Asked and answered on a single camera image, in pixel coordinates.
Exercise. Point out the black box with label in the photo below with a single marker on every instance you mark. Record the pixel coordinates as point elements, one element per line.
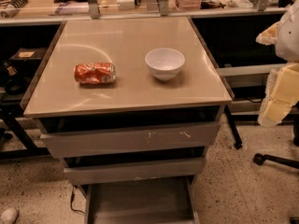
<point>22,54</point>

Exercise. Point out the white shoe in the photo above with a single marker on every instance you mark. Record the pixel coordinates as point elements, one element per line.
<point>9,216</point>

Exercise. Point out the grey drawer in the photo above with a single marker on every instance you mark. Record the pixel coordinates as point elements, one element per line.
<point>120,167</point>
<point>152,201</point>
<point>130,132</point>

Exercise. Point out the grey top drawer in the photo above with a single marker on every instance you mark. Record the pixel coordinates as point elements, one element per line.
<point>130,132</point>

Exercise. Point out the white bowl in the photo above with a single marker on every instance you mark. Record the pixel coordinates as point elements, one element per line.
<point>164,63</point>

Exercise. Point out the grey bottom drawer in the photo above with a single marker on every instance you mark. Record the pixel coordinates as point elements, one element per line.
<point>152,201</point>

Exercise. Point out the grey drawer cabinet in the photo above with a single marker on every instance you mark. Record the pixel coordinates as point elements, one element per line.
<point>54,92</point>

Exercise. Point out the grey middle drawer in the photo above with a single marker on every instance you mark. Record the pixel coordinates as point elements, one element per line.
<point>120,167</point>

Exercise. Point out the black office chair base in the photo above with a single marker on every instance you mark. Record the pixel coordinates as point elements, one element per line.
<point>260,159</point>

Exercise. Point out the foam-padded gripper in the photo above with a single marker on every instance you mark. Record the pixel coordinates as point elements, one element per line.
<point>289,38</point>

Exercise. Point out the crushed orange soda can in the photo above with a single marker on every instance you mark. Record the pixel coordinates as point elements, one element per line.
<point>95,73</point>

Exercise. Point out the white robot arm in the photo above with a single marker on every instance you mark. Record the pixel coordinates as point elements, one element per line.
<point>284,35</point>

